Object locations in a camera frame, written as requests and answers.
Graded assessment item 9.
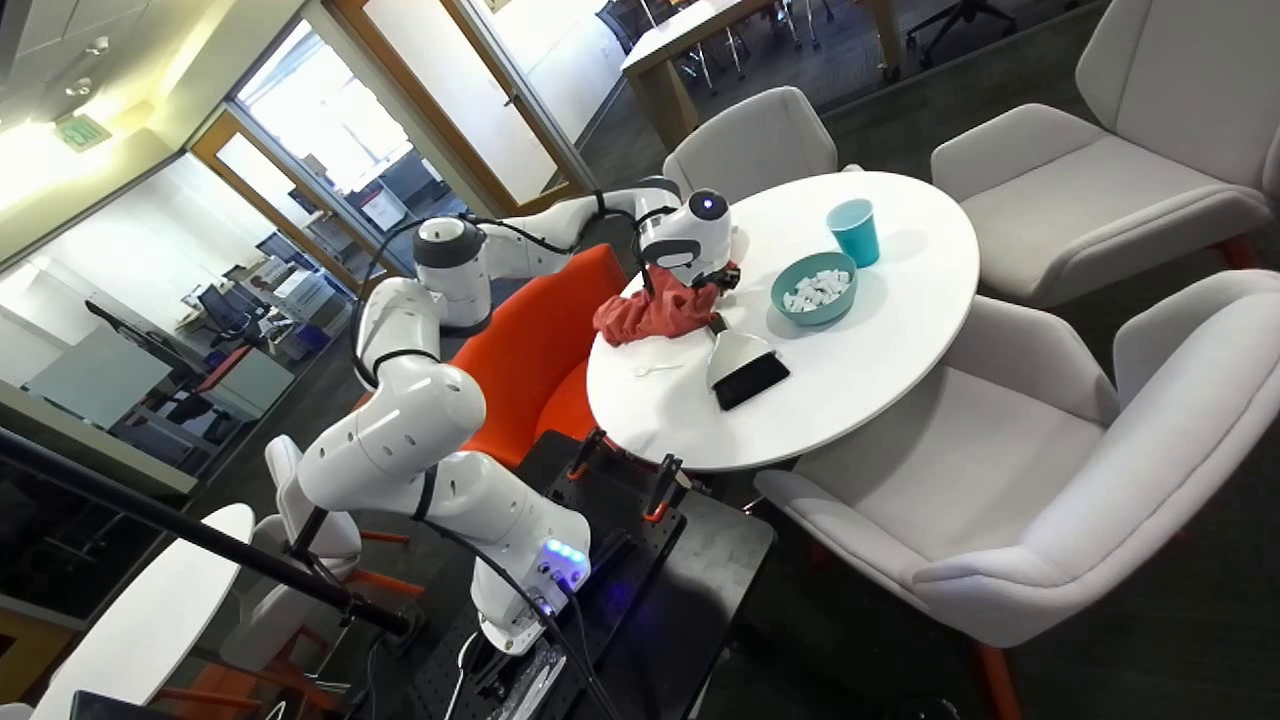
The light grey armchair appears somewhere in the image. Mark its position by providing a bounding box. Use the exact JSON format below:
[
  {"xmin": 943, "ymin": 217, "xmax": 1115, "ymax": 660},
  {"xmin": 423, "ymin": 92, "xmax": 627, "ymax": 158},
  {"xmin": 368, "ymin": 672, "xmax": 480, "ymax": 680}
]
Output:
[
  {"xmin": 753, "ymin": 267, "xmax": 1280, "ymax": 651},
  {"xmin": 926, "ymin": 0, "xmax": 1280, "ymax": 307}
]

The light grey armchair far right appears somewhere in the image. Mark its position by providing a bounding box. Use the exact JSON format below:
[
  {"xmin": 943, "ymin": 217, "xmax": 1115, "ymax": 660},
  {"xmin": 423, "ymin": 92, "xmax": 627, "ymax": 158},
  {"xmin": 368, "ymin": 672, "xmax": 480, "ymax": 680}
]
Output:
[{"xmin": 926, "ymin": 0, "xmax": 1280, "ymax": 307}]

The light grey chair behind table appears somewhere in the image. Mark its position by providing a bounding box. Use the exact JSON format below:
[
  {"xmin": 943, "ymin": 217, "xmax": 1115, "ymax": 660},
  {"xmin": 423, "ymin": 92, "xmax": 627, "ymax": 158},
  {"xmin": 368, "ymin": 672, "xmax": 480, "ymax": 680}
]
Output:
[{"xmin": 660, "ymin": 86, "xmax": 839, "ymax": 201}]

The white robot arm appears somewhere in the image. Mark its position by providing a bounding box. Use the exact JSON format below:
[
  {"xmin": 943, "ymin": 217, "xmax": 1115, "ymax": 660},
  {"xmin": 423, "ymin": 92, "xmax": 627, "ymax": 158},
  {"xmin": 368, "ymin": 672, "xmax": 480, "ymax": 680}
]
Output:
[{"xmin": 265, "ymin": 179, "xmax": 728, "ymax": 658}]

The teal bowl with white pieces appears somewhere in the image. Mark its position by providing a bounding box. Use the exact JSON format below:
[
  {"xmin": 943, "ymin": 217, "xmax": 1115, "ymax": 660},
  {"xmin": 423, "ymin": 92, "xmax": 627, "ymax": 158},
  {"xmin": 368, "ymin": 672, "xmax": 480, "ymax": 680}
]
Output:
[{"xmin": 773, "ymin": 253, "xmax": 854, "ymax": 327}]

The white round table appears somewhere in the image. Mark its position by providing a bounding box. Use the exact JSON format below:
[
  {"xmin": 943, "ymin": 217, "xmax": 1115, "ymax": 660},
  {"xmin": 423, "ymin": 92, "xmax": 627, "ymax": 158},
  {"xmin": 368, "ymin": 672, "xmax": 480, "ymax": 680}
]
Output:
[{"xmin": 585, "ymin": 174, "xmax": 980, "ymax": 471}]

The wooden table in background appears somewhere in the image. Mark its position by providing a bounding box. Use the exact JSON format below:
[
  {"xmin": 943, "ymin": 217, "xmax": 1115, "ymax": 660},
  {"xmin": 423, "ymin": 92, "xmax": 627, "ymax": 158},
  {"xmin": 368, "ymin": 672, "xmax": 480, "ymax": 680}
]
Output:
[{"xmin": 616, "ymin": 0, "xmax": 913, "ymax": 151}]

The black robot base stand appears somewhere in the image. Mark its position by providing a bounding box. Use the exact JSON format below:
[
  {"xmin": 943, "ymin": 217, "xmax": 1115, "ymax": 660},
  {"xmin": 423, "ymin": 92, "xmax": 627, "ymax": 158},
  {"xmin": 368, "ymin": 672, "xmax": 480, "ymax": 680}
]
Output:
[{"xmin": 393, "ymin": 435, "xmax": 774, "ymax": 720}]

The light grey armchair near right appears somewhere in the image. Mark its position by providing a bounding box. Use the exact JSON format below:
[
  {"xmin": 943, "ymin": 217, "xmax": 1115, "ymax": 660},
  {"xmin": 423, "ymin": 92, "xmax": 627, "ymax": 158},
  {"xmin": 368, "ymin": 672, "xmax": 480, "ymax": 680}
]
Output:
[{"xmin": 753, "ymin": 267, "xmax": 1280, "ymax": 651}]

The teal plastic cup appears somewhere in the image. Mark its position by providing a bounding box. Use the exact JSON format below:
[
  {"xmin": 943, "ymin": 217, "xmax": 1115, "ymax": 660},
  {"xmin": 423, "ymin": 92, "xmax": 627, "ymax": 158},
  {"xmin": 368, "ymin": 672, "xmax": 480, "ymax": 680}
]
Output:
[{"xmin": 826, "ymin": 201, "xmax": 878, "ymax": 267}]

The orange chair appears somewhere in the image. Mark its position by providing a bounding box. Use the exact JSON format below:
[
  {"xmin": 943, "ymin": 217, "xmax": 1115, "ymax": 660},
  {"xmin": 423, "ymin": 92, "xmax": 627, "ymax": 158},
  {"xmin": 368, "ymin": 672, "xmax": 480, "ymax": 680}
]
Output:
[{"xmin": 450, "ymin": 244, "xmax": 622, "ymax": 470}]

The red shirt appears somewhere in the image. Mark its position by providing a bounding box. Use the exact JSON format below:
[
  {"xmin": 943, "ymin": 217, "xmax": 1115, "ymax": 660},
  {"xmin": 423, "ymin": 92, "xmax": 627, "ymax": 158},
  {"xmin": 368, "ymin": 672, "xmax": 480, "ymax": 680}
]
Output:
[{"xmin": 590, "ymin": 266, "xmax": 738, "ymax": 350}]

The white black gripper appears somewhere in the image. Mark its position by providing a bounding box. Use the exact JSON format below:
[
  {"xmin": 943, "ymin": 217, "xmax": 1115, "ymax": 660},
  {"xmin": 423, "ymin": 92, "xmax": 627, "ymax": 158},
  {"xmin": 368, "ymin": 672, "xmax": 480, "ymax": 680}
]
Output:
[{"xmin": 639, "ymin": 192, "xmax": 738, "ymax": 287}]

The white table lower left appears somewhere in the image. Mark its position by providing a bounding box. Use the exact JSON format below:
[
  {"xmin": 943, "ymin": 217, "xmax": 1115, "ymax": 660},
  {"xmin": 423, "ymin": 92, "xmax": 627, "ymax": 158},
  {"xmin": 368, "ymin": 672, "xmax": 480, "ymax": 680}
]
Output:
[{"xmin": 31, "ymin": 541, "xmax": 239, "ymax": 720}]

